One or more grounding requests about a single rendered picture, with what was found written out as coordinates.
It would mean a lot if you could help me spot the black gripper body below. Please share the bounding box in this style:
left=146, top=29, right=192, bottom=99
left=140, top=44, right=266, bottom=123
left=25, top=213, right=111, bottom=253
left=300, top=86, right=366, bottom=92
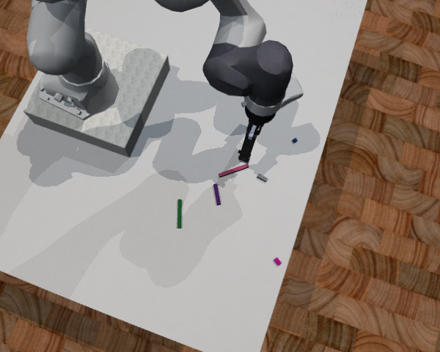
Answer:
left=245, top=106, right=276, bottom=130

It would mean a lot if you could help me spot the green rod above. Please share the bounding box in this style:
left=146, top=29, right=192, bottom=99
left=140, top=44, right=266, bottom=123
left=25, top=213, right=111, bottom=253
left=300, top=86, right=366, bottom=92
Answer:
left=177, top=199, right=182, bottom=228

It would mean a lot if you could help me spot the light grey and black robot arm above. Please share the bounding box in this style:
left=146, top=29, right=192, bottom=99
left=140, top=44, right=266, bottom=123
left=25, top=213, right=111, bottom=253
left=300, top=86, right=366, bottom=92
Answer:
left=26, top=0, right=304, bottom=120

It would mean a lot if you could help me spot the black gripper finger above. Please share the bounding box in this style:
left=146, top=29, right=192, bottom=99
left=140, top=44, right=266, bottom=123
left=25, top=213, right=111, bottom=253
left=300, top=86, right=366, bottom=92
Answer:
left=238, top=119, right=264, bottom=164

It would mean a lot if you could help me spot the pink rod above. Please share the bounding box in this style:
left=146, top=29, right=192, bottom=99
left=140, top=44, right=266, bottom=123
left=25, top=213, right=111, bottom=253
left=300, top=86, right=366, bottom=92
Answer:
left=219, top=164, right=249, bottom=177

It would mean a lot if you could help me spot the purple rod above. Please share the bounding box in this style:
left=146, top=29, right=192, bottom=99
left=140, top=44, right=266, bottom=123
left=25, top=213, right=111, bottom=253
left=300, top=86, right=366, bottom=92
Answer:
left=213, top=184, right=221, bottom=205

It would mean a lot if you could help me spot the grey rod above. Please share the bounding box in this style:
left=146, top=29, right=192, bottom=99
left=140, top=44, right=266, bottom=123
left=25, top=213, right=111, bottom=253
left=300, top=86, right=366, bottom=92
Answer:
left=257, top=174, right=268, bottom=182

